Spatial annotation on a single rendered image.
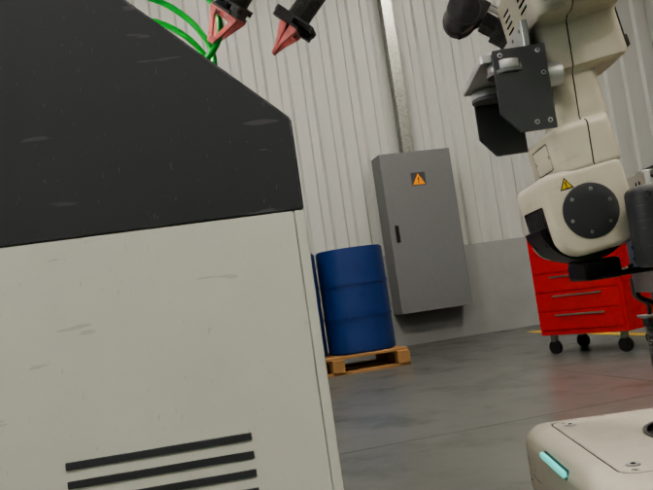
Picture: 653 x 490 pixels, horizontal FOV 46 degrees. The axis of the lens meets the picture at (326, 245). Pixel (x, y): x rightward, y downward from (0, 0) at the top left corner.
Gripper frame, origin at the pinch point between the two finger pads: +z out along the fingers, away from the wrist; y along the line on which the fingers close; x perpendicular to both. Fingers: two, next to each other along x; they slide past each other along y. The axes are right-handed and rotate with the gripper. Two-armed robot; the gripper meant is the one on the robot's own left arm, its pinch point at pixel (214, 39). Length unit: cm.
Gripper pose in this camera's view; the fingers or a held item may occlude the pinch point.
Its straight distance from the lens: 177.0
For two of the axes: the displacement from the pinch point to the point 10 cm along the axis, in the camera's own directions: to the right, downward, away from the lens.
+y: -1.7, 1.7, -9.7
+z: -5.4, 8.1, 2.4
